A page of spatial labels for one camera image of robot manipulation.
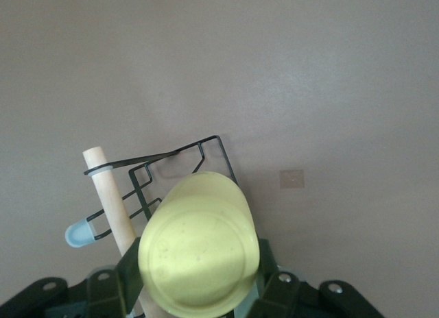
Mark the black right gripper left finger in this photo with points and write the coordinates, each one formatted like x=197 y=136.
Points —
x=113 y=290

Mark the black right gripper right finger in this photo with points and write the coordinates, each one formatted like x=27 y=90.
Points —
x=274 y=290

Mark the yellow plastic cup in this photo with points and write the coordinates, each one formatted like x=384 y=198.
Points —
x=199 y=249

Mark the brown paper table cover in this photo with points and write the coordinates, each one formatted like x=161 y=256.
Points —
x=308 y=74

